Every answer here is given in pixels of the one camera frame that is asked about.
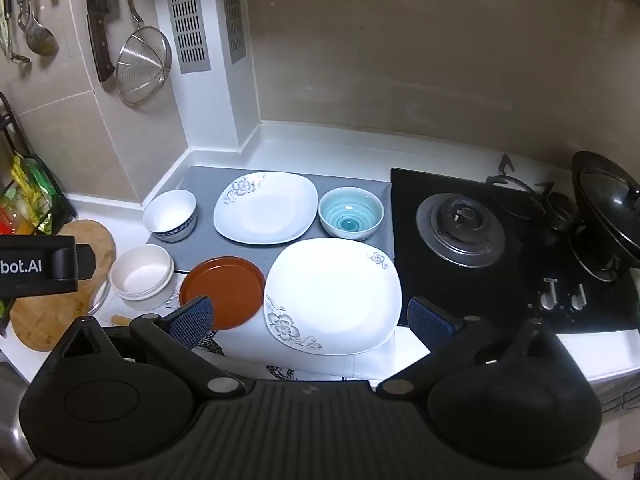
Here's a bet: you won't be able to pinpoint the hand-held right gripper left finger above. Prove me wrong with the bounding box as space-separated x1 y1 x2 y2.
50 296 247 402

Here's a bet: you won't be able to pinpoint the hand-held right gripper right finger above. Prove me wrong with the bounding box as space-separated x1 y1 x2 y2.
375 297 577 400

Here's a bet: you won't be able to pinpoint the brown round plate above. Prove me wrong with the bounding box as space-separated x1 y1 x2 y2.
178 256 267 332

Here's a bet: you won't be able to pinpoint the plain white bowl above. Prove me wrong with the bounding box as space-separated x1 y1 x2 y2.
108 243 177 312

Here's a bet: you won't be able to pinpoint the large white square floral plate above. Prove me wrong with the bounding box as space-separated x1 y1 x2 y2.
263 237 404 356

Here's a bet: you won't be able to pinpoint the white bowl with blue band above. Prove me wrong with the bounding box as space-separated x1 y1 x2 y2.
142 189 200 244

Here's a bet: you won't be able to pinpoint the small white square floral plate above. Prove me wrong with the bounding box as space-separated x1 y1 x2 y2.
213 171 320 246

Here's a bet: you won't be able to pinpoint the teal swirl bowl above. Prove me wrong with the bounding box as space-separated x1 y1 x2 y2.
318 186 385 242

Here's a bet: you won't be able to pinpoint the wooden cutting board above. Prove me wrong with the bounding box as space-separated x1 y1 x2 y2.
8 218 117 352

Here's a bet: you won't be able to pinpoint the colourful seasoning packets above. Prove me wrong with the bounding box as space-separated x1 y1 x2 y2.
0 154 60 236

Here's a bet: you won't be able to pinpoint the black gas stove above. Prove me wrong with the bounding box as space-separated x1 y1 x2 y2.
389 167 640 336

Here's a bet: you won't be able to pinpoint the white patterned cloth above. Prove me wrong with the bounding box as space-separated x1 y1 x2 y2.
194 327 403 382

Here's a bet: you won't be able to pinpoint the grey counter mat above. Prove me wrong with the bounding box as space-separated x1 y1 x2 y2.
146 164 395 286

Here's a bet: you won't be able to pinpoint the metal sink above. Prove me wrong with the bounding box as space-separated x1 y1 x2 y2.
0 360 37 467

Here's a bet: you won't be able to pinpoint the black stove pan support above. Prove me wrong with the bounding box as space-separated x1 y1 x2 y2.
484 153 556 211

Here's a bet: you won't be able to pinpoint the black wok with glass lid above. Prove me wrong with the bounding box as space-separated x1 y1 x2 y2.
569 150 640 282

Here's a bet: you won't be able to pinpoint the metal mesh strainer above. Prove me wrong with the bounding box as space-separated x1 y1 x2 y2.
115 0 173 107

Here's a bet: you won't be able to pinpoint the metal ladle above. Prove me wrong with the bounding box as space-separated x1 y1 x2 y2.
22 0 60 57

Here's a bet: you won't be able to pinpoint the hanging metal utensil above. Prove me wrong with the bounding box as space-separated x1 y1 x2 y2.
0 0 33 65

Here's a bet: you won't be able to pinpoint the wide grey vent grille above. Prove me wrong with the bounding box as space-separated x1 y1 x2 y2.
162 0 211 75

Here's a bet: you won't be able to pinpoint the narrow grey vent grille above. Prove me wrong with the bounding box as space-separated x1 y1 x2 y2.
219 0 249 65

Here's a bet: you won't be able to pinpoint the black wire rack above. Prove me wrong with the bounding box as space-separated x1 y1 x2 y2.
0 91 77 237

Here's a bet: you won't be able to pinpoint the cleaver with dark handle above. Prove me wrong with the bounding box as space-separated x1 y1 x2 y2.
83 0 121 84

